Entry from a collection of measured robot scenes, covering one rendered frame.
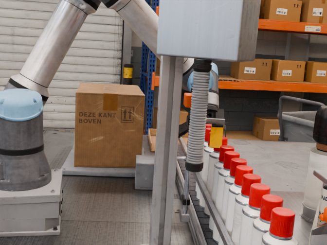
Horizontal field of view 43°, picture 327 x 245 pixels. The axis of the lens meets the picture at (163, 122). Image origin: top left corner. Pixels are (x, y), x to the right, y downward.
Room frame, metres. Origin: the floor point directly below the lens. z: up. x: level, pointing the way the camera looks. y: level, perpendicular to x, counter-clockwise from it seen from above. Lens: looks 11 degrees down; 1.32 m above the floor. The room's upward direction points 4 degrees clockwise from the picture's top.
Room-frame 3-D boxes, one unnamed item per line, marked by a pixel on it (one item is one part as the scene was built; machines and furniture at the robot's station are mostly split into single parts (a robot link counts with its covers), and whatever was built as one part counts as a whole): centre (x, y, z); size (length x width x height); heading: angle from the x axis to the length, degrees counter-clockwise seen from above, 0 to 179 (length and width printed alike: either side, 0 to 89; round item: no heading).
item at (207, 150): (1.07, -0.14, 0.98); 0.05 x 0.05 x 0.20
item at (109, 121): (1.60, 0.21, 0.99); 0.30 x 0.24 x 0.27; 9
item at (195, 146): (0.77, -0.06, 1.18); 0.04 x 0.04 x 0.21
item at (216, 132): (1.00, -0.13, 1.09); 0.03 x 0.01 x 0.06; 95
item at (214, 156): (1.02, -0.15, 0.98); 0.05 x 0.05 x 0.20
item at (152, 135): (1.93, -0.07, 0.85); 0.30 x 0.26 x 0.04; 5
